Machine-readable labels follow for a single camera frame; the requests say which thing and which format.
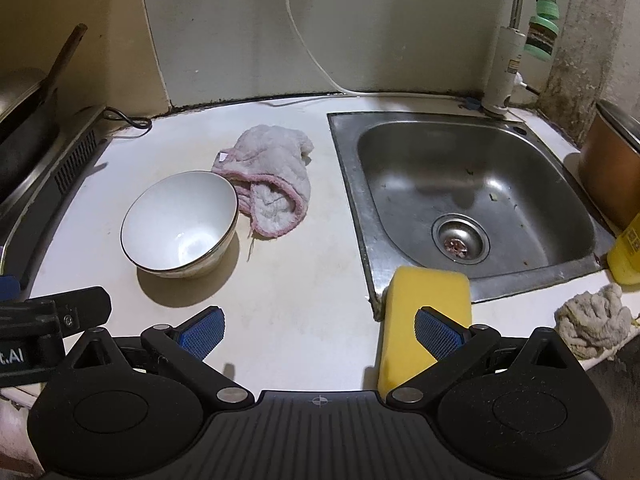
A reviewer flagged thin white wire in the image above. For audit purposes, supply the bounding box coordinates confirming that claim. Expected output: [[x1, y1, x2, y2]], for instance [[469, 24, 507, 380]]
[[257, 93, 351, 107]]

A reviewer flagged white pink-edged dishcloth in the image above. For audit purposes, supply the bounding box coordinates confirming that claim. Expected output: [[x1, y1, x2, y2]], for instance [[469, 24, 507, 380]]
[[211, 124, 316, 262]]

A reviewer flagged grey rag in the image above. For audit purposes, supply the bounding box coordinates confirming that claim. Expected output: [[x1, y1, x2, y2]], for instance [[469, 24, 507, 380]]
[[553, 282, 639, 362]]

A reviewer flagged white bowl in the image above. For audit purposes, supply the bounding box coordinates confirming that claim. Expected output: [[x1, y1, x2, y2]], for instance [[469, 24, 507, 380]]
[[120, 170, 240, 280]]

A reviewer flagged black wok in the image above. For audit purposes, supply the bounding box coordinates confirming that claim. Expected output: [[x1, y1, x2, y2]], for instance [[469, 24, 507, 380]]
[[0, 85, 62, 192]]

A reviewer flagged stainless steel sink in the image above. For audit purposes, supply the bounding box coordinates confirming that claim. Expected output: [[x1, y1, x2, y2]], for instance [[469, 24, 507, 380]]
[[327, 110, 616, 306]]

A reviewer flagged yellow bottle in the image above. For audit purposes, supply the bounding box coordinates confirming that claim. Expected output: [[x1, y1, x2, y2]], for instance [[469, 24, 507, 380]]
[[606, 212, 640, 286]]

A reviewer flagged green faucet nozzle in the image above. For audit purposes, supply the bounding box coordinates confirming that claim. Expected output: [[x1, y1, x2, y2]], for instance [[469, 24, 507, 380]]
[[523, 0, 562, 64]]

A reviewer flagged black power cable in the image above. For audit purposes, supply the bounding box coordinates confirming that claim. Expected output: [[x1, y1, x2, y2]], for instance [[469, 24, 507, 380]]
[[102, 106, 152, 132]]

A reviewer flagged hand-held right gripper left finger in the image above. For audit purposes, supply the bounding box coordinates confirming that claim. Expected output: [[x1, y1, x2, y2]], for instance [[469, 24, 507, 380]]
[[66, 307, 251, 414]]

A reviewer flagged copper pot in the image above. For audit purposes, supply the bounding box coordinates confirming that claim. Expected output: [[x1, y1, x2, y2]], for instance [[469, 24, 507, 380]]
[[577, 99, 640, 232]]

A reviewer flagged metal wok lid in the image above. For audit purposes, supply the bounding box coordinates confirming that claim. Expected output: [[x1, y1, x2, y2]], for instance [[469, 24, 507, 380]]
[[0, 67, 49, 127]]

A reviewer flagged white and metal faucet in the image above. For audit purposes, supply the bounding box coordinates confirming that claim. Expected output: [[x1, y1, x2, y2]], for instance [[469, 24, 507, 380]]
[[481, 0, 554, 121]]

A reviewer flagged white cable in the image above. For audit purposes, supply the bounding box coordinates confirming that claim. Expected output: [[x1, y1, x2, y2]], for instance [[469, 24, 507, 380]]
[[285, 0, 474, 102]]

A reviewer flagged yellow sponge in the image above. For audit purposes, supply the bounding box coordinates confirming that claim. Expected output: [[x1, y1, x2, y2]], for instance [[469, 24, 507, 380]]
[[376, 266, 474, 397]]

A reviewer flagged silver stove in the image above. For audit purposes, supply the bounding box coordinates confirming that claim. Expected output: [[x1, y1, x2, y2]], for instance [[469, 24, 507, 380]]
[[0, 105, 109, 282]]

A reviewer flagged wooden spatula handle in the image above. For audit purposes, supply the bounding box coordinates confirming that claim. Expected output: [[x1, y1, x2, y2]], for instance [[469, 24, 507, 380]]
[[42, 22, 89, 112]]

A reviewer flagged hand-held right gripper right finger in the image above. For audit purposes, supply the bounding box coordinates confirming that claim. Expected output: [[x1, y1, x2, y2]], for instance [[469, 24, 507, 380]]
[[387, 307, 579, 412]]

